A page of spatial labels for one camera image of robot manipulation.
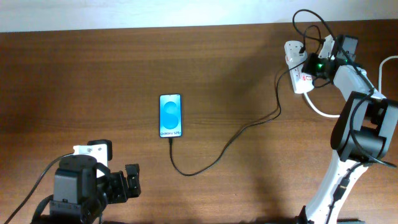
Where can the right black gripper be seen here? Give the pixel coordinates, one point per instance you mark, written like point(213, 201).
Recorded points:
point(306, 67)

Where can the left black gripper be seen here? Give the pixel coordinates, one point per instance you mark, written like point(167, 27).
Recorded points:
point(120, 191)

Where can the blue Galaxy smartphone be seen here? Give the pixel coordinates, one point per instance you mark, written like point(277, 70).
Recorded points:
point(170, 116)

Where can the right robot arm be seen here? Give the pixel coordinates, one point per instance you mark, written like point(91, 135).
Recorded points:
point(364, 128)

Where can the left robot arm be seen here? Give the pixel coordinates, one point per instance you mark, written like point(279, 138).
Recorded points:
point(83, 188)

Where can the white charger adapter plug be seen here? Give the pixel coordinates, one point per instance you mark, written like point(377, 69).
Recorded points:
point(293, 57)

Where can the white power strip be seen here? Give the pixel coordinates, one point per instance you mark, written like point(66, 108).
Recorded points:
point(301, 82)

